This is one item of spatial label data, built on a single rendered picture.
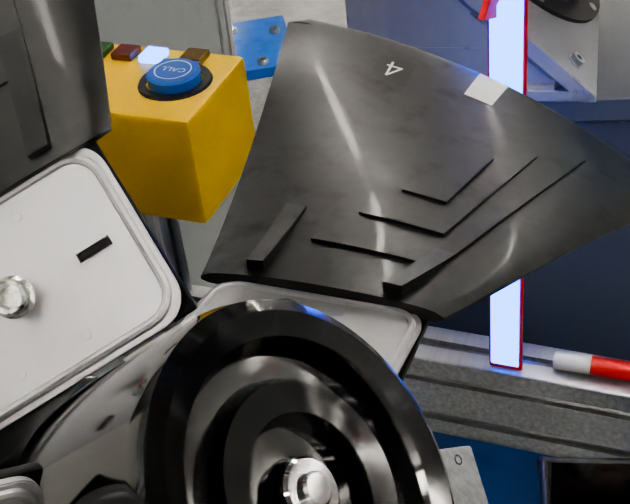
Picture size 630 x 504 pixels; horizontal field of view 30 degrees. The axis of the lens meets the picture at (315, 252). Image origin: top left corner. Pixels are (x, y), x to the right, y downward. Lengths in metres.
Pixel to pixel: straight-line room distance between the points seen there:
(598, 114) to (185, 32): 1.02
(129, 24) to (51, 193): 1.34
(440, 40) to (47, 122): 0.59
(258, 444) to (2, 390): 0.09
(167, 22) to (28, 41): 1.43
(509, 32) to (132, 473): 0.49
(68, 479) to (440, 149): 0.29
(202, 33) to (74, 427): 1.60
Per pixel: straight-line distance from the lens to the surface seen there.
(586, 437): 0.93
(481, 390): 0.92
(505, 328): 0.87
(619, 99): 0.95
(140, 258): 0.37
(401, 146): 0.56
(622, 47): 1.03
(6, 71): 0.39
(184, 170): 0.84
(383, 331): 0.44
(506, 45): 0.74
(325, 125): 0.57
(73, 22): 0.39
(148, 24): 1.76
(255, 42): 3.25
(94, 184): 0.38
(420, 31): 0.93
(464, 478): 0.63
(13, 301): 0.37
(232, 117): 0.88
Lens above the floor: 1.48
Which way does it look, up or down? 37 degrees down
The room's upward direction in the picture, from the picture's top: 7 degrees counter-clockwise
